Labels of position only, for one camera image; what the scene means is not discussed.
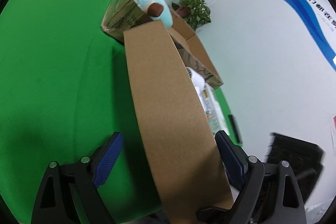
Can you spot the green tablecloth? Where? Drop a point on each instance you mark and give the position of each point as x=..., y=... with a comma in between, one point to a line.
x=64, y=90

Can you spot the right potted green plant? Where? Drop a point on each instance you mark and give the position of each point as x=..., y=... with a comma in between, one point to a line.
x=196, y=13

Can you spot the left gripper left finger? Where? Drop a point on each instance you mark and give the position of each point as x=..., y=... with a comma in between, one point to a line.
x=54, y=202

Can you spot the pink and teal plush toy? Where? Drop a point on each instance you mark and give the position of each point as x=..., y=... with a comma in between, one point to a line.
x=156, y=10

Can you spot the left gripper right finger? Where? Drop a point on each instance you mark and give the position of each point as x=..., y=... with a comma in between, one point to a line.
x=268, y=193

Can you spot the black remote control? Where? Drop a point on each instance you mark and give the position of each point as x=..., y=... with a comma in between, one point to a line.
x=235, y=129

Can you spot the white hair dryer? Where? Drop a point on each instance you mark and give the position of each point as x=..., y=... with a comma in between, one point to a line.
x=197, y=79

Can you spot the brown cardboard box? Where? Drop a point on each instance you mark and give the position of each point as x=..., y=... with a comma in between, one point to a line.
x=180, y=148

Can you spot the white instruction leaflet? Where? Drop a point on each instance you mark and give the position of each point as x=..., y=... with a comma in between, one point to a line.
x=212, y=109

